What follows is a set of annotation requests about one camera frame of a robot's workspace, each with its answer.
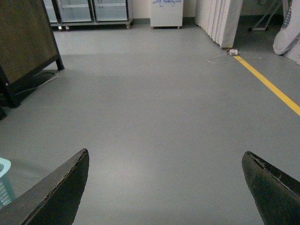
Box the white fan device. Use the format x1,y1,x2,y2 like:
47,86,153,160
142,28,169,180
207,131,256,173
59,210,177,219
273,0,300,55

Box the white power strip with cable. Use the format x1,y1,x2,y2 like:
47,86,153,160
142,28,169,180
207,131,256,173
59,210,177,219
206,48,263,65

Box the dark wooden display stand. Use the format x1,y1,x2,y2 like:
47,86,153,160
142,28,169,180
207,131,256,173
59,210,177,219
0,0,64,108

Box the white stacked panels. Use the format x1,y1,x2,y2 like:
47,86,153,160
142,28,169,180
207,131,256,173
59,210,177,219
195,0,243,49

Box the white box with blue drawing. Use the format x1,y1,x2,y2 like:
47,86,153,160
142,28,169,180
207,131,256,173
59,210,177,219
150,0,184,29

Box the glass door cabinet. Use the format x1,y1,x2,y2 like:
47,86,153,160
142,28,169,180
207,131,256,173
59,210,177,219
44,0,133,31

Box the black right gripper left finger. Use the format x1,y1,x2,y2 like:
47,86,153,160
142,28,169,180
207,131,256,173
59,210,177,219
0,149,90,225

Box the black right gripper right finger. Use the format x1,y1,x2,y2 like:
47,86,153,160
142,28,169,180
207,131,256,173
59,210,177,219
241,151,300,225

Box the light blue plastic basket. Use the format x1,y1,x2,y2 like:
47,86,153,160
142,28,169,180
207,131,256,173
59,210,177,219
0,158,15,209

